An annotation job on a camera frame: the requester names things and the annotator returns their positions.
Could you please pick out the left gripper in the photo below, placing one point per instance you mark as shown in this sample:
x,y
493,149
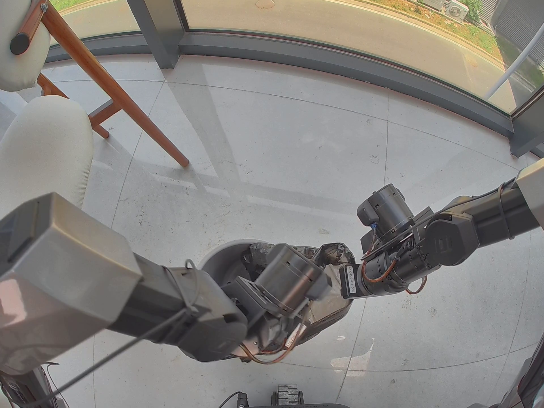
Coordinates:
x,y
270,336

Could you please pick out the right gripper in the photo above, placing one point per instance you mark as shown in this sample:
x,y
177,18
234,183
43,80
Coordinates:
x,y
391,272

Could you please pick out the black plastic bag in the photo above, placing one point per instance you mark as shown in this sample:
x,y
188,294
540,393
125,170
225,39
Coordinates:
x,y
331,321

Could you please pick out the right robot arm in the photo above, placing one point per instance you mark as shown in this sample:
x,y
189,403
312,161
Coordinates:
x,y
488,219

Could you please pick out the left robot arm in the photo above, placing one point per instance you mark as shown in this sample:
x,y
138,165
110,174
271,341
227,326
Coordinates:
x,y
170,295

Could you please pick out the white trash bin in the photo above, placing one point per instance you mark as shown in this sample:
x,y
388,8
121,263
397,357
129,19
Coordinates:
x,y
212,261

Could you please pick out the white chair with wooden legs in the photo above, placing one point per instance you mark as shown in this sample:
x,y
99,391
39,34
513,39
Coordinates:
x,y
42,151

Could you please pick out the window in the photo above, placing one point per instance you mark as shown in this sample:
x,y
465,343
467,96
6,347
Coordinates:
x,y
153,23

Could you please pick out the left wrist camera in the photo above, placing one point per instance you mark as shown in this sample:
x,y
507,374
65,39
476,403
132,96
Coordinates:
x,y
244,293

